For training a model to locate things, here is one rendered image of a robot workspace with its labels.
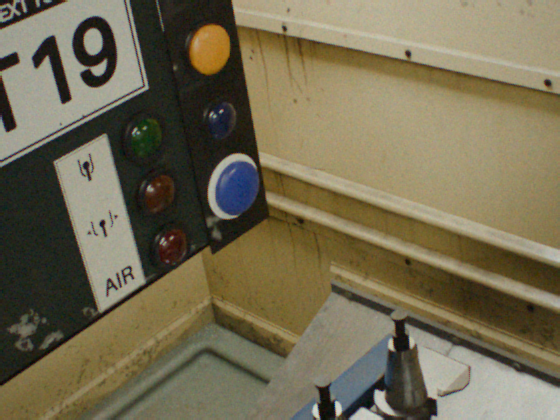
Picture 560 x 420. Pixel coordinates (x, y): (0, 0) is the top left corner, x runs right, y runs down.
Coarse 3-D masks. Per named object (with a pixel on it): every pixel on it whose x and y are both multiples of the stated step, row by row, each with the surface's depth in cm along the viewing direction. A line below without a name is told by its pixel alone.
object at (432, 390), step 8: (432, 384) 95; (376, 392) 95; (432, 392) 94; (376, 400) 94; (384, 400) 94; (432, 400) 94; (376, 408) 94; (384, 408) 93; (392, 408) 93; (416, 408) 92; (424, 408) 93; (432, 408) 94; (384, 416) 93; (392, 416) 92; (400, 416) 92; (408, 416) 92; (416, 416) 92; (424, 416) 92
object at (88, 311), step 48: (144, 0) 44; (144, 48) 44; (144, 96) 45; (48, 144) 42; (0, 192) 41; (48, 192) 43; (192, 192) 49; (0, 240) 41; (48, 240) 43; (144, 240) 48; (192, 240) 50; (0, 288) 42; (48, 288) 44; (144, 288) 50; (0, 336) 43; (48, 336) 45; (0, 384) 44
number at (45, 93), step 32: (96, 0) 41; (32, 32) 40; (64, 32) 41; (96, 32) 42; (32, 64) 40; (64, 64) 41; (96, 64) 42; (128, 64) 44; (32, 96) 40; (64, 96) 42; (96, 96) 43
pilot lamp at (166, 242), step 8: (176, 232) 49; (168, 240) 48; (176, 240) 48; (184, 240) 49; (160, 248) 48; (168, 248) 48; (176, 248) 49; (184, 248) 49; (160, 256) 48; (168, 256) 48; (176, 256) 49; (168, 264) 49
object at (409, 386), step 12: (408, 348) 90; (396, 360) 90; (408, 360) 90; (396, 372) 91; (408, 372) 91; (420, 372) 92; (384, 384) 94; (396, 384) 92; (408, 384) 91; (420, 384) 92; (384, 396) 94; (396, 396) 92; (408, 396) 92; (420, 396) 92; (396, 408) 93; (408, 408) 92
